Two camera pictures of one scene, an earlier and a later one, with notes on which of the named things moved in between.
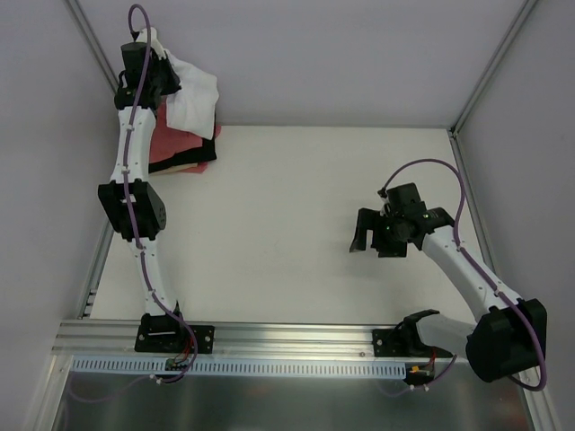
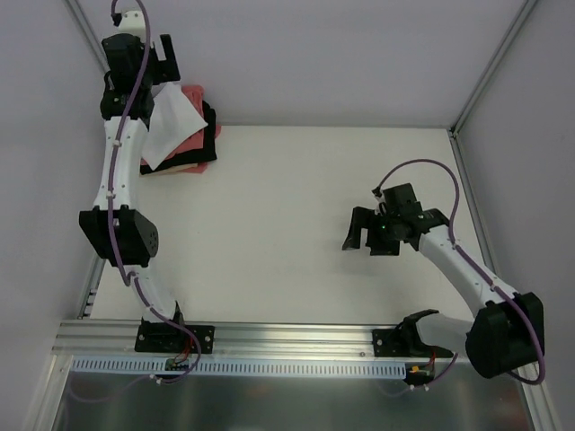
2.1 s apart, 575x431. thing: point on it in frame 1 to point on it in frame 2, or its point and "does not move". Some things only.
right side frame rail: x=455 y=138 does not move
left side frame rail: x=85 y=312 does not move
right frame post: x=501 y=51 does not move
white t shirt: x=190 y=109 to x=172 y=121
